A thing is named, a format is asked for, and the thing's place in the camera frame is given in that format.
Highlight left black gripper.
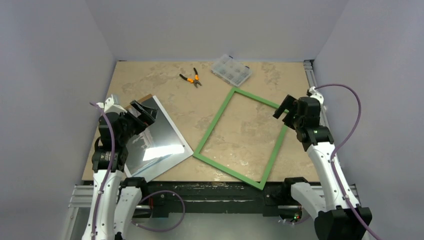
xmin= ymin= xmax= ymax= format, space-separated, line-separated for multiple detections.
xmin=118 ymin=100 xmax=158 ymax=144

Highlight glossy photo print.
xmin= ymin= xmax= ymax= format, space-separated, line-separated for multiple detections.
xmin=124 ymin=95 xmax=194 ymax=182

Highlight green wooden picture frame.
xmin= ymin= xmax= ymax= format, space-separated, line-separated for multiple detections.
xmin=192 ymin=87 xmax=288 ymax=191

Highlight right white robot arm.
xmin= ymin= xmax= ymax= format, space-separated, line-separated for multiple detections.
xmin=273 ymin=86 xmax=373 ymax=240

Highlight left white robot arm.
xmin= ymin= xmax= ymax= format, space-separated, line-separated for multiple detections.
xmin=82 ymin=96 xmax=158 ymax=240

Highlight orange black pliers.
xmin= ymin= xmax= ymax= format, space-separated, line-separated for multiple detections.
xmin=179 ymin=67 xmax=202 ymax=88

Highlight clear plastic organizer box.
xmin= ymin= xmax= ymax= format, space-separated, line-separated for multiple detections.
xmin=210 ymin=54 xmax=252 ymax=87

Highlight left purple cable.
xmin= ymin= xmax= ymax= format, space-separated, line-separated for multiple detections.
xmin=89 ymin=101 xmax=186 ymax=240

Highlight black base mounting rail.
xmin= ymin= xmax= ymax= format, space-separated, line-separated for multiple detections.
xmin=133 ymin=181 xmax=302 ymax=221

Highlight aluminium extrusion frame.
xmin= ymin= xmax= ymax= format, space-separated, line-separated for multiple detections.
xmin=61 ymin=59 xmax=370 ymax=240

